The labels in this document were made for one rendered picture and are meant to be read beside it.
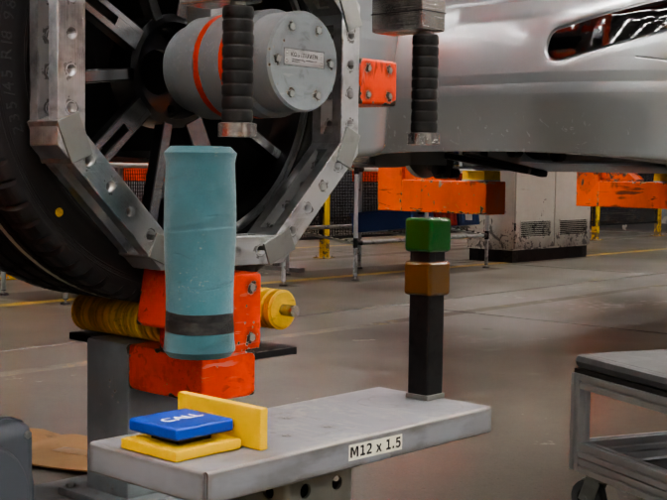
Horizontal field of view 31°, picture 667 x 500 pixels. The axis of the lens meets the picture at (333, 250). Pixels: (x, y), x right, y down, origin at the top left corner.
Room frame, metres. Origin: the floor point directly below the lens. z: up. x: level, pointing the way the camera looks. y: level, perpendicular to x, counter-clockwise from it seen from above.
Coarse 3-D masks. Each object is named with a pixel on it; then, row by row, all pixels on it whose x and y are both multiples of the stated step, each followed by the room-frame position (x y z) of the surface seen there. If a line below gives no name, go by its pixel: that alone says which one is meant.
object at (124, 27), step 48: (96, 0) 1.59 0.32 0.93; (144, 0) 1.66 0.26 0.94; (288, 0) 1.83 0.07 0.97; (144, 48) 1.70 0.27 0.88; (144, 96) 1.65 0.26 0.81; (96, 144) 1.59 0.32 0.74; (192, 144) 1.71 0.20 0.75; (240, 144) 1.91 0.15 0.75; (288, 144) 1.84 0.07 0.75; (144, 192) 1.67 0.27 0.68; (240, 192) 1.83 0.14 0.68
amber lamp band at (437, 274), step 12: (408, 264) 1.36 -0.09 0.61; (420, 264) 1.35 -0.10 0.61; (432, 264) 1.35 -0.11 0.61; (444, 264) 1.36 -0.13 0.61; (408, 276) 1.36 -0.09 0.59; (420, 276) 1.35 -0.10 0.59; (432, 276) 1.35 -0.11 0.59; (444, 276) 1.36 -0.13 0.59; (408, 288) 1.36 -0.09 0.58; (420, 288) 1.35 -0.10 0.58; (432, 288) 1.35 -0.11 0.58; (444, 288) 1.36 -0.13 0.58
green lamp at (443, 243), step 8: (424, 216) 1.39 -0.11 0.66; (408, 224) 1.37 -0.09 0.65; (416, 224) 1.36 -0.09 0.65; (424, 224) 1.35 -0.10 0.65; (432, 224) 1.35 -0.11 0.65; (440, 224) 1.36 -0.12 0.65; (448, 224) 1.37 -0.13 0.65; (408, 232) 1.37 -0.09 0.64; (416, 232) 1.36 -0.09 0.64; (424, 232) 1.35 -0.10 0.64; (432, 232) 1.35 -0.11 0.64; (440, 232) 1.36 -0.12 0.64; (448, 232) 1.37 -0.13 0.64; (408, 240) 1.37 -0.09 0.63; (416, 240) 1.36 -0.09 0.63; (424, 240) 1.35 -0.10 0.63; (432, 240) 1.35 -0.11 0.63; (440, 240) 1.36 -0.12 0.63; (448, 240) 1.37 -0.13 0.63; (408, 248) 1.37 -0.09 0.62; (416, 248) 1.36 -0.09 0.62; (424, 248) 1.35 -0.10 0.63; (432, 248) 1.35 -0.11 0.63; (440, 248) 1.36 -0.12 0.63; (448, 248) 1.37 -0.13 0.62
